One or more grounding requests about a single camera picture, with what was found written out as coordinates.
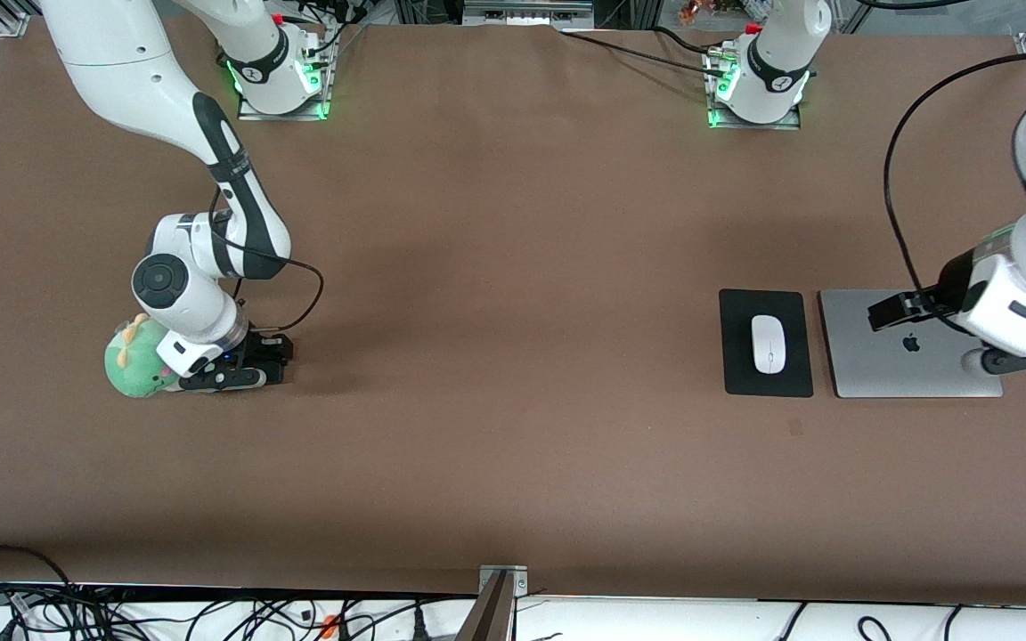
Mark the white computer mouse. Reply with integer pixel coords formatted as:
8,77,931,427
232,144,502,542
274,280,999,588
750,314,788,375

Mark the black mouse pad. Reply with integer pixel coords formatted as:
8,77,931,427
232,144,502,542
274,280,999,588
718,288,816,398

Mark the silver laptop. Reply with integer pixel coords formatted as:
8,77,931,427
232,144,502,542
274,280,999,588
818,288,1005,400

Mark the green dinosaur plush toy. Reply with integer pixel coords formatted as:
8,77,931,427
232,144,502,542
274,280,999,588
103,312,184,399

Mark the grey metal box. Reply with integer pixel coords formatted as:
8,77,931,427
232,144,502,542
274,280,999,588
461,0,595,29

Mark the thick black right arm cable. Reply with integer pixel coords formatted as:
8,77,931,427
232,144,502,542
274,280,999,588
208,210,326,336

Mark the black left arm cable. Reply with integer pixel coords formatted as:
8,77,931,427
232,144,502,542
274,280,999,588
883,49,1026,335

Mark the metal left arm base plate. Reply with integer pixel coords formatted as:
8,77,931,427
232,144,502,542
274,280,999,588
706,100,803,132

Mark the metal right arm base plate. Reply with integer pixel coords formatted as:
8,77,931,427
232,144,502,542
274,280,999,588
236,85,334,122

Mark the black looped floor cable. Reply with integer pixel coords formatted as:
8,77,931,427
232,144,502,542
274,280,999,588
0,544,82,641

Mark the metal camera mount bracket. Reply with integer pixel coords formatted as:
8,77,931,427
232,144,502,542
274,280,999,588
458,564,530,641

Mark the short black table cable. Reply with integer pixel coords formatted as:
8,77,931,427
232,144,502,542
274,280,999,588
653,25,714,54

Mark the long black table cable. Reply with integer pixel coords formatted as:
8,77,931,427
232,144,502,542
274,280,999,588
560,31,732,79

